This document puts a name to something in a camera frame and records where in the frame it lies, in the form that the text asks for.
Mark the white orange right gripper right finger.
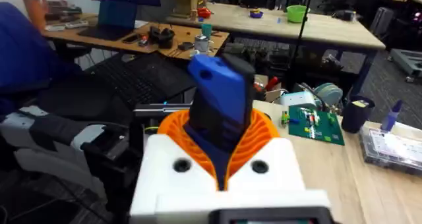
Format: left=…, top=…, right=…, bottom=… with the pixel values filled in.
left=226, top=108, right=307, bottom=192

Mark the white orange right gripper left finger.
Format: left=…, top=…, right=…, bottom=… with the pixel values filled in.
left=129, top=109, right=220, bottom=216

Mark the green board with toy blocks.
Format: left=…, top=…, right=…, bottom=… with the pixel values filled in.
left=281, top=105, right=346, bottom=147

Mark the white box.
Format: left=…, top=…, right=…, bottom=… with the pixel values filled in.
left=279, top=91, right=318, bottom=109

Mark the black laptop keyboard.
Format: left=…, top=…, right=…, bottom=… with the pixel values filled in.
left=84, top=52, right=197, bottom=110

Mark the grey disc stack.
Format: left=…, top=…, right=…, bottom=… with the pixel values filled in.
left=313, top=82, right=344, bottom=107

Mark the dark blue cup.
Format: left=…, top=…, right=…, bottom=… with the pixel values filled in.
left=340, top=95, right=376, bottom=134

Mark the clear plastic parts box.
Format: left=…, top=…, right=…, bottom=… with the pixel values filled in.
left=358, top=120, right=422, bottom=178

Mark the blue hand tool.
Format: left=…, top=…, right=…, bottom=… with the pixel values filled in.
left=380, top=99, right=404, bottom=132

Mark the metal can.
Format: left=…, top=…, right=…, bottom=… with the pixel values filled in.
left=193, top=35, right=212, bottom=55

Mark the wooden desk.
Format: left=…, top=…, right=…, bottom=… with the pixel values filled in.
left=41, top=13, right=231, bottom=61

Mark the black stand pole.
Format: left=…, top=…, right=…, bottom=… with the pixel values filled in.
left=289, top=0, right=315, bottom=82

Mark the long wooden table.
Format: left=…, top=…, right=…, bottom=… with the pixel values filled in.
left=164, top=1, right=386, bottom=52

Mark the teal cup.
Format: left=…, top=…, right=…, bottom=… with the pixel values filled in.
left=200, top=23, right=214, bottom=39

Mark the open dark laptop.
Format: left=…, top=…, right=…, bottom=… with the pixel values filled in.
left=77, top=0, right=139, bottom=42

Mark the green plastic bowl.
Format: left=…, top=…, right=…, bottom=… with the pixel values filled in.
left=286, top=5, right=311, bottom=24

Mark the red toy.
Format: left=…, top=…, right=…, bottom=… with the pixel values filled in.
left=196, top=7, right=212, bottom=20

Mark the person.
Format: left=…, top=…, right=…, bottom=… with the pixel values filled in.
left=0, top=1, right=85, bottom=118

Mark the orange bottle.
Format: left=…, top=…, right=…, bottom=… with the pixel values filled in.
left=20, top=0, right=47, bottom=31

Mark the red-handled tool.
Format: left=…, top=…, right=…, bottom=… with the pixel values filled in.
left=253, top=76, right=282, bottom=93

